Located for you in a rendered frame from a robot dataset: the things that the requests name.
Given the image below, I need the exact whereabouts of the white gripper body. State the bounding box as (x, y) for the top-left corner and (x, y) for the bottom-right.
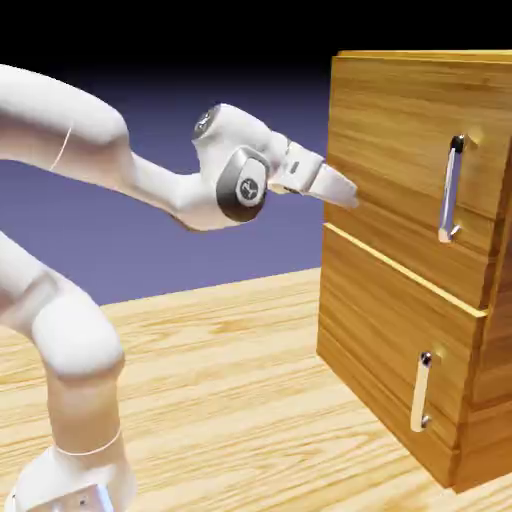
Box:
(307, 162), (360, 210)

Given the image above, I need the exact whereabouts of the large wooden cabinet door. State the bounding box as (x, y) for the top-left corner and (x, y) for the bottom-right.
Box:
(324, 55), (512, 311)

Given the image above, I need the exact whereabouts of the small wooden cabinet door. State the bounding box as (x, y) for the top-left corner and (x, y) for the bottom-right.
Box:
(316, 223), (488, 489)

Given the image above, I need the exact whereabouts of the light wood cabinet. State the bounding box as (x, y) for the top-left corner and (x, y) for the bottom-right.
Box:
(315, 49), (512, 494)

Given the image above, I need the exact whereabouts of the long silver door handle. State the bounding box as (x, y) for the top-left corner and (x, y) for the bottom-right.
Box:
(437, 134), (467, 244)

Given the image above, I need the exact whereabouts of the short silver door handle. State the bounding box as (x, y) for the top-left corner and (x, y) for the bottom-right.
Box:
(410, 350), (433, 434)

